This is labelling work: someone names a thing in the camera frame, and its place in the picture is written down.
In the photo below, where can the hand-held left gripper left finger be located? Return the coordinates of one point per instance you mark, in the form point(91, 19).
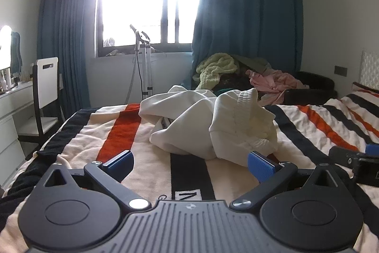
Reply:
point(120, 166)

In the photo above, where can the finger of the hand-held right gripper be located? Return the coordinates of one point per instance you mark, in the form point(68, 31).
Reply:
point(343, 155)
point(373, 149)

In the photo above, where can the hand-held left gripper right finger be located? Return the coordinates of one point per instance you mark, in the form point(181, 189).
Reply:
point(260, 167)

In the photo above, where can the white sweatpants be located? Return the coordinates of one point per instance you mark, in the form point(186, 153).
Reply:
point(189, 122)

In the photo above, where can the pink clothes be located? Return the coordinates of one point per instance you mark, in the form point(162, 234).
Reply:
point(275, 82)

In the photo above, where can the dark clothes pile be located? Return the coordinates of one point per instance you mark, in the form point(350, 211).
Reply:
point(251, 63)

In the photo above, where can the striped blanket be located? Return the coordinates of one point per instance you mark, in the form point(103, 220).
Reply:
point(88, 137)

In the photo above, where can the black sofa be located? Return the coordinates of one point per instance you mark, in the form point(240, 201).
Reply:
point(314, 84)

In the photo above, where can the white quilted headboard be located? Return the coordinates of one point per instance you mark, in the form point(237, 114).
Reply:
point(370, 66)

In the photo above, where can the garment steamer stand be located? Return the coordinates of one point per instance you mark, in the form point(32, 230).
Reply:
point(145, 69)

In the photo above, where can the green fluffy blanket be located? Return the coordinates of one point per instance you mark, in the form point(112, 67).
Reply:
point(213, 69)

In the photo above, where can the white desk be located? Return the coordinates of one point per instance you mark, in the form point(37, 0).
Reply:
point(9, 134)

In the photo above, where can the crumpled white cloth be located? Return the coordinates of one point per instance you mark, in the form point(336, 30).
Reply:
point(109, 42)

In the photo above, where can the row of cosmetic bottles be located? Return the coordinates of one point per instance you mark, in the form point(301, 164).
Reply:
point(9, 81)

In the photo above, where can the window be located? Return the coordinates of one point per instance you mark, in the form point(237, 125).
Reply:
point(133, 4)

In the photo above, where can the lit vanity mirror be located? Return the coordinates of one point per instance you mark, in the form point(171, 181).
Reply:
point(5, 45)

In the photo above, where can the dark wall switch panel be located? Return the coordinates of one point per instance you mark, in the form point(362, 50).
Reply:
point(340, 70)

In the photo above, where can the white chair black frame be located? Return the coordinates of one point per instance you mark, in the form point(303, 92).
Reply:
point(44, 87)

